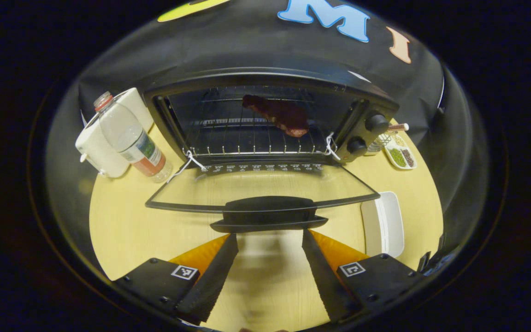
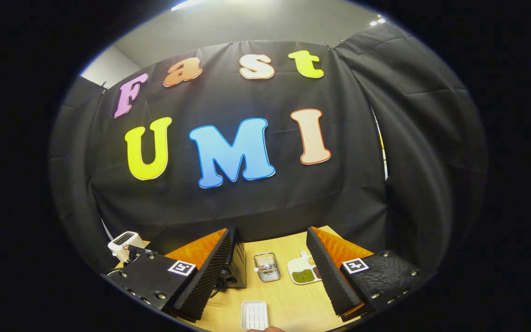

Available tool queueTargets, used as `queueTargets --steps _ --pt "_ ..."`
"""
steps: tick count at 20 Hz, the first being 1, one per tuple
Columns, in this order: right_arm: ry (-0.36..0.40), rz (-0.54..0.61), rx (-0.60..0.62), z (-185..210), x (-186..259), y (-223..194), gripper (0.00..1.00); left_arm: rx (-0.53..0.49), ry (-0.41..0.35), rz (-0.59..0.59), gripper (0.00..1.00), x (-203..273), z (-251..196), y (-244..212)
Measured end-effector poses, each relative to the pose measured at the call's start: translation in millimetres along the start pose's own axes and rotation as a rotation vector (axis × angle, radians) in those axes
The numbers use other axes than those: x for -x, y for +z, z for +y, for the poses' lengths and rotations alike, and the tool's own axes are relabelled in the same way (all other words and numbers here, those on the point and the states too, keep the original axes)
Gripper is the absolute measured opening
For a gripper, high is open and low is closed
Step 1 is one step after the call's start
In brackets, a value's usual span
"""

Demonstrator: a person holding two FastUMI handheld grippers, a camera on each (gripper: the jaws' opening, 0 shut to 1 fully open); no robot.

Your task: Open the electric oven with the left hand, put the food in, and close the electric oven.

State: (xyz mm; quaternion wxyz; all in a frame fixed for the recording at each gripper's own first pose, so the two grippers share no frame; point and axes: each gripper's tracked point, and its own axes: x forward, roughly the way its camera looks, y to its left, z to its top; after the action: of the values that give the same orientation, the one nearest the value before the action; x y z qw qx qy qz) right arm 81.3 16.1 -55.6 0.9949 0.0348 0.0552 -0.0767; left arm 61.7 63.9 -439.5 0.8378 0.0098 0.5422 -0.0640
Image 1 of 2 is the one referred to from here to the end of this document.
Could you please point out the black backdrop cloth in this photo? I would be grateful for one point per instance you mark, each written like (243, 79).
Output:
(247, 46)

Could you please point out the clear plastic water bottle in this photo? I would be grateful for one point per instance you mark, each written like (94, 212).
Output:
(127, 133)

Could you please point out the white rectangular tray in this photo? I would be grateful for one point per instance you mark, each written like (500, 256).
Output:
(387, 226)

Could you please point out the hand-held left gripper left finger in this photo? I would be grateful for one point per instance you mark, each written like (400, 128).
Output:
(212, 281)

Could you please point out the white toaster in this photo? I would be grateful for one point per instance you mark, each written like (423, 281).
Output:
(102, 152)

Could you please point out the white divided plate of beans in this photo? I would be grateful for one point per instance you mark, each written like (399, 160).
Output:
(401, 154)

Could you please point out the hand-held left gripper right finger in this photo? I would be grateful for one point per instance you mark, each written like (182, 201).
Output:
(327, 281)

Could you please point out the brown piece of meat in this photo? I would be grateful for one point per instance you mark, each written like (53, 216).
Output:
(284, 117)

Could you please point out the black electric oven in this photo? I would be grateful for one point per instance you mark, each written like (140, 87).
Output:
(270, 214)

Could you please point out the metal oven rack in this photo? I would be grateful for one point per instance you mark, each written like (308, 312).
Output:
(247, 138)

